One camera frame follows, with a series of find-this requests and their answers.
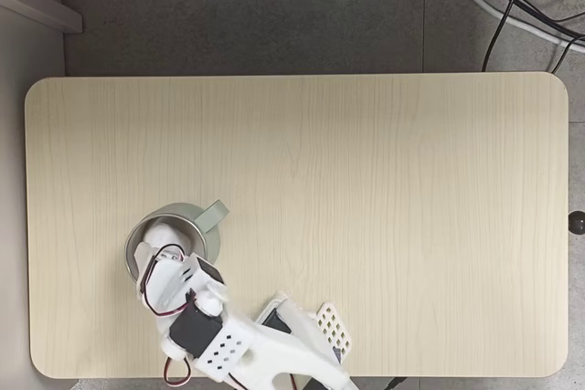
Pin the white gauze dressing roll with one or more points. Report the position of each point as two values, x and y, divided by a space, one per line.
162 235

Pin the white shelf ledge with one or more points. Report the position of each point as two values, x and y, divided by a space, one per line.
41 4

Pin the grey-green metal mug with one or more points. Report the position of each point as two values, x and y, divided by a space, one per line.
205 225

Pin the black round table knob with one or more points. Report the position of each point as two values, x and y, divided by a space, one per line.
577 223

